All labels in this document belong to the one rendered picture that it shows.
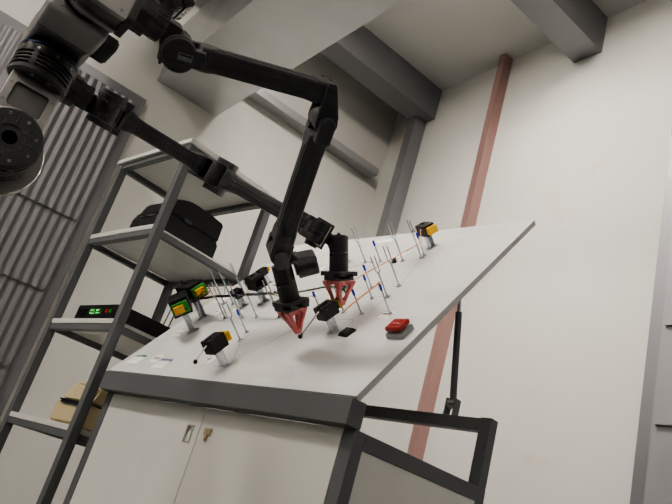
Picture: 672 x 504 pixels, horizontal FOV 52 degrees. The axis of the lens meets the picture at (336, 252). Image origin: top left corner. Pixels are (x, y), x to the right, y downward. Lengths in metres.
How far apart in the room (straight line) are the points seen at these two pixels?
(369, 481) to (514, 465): 2.03
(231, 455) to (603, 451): 1.96
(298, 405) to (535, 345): 2.26
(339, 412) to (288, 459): 0.21
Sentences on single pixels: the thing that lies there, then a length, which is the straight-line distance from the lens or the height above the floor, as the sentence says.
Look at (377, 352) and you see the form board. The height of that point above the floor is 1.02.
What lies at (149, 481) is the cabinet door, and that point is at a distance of 2.22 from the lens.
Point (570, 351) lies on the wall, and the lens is 3.70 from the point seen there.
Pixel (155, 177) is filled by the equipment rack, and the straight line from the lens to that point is 3.36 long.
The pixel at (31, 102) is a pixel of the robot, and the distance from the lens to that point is 1.73.
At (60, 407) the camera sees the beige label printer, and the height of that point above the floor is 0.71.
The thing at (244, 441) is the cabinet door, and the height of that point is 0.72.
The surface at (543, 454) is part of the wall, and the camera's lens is 3.61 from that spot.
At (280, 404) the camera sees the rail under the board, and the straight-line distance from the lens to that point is 1.81.
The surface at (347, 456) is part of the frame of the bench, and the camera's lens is 1.66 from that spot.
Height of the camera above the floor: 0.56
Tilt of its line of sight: 22 degrees up
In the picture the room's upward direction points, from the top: 17 degrees clockwise
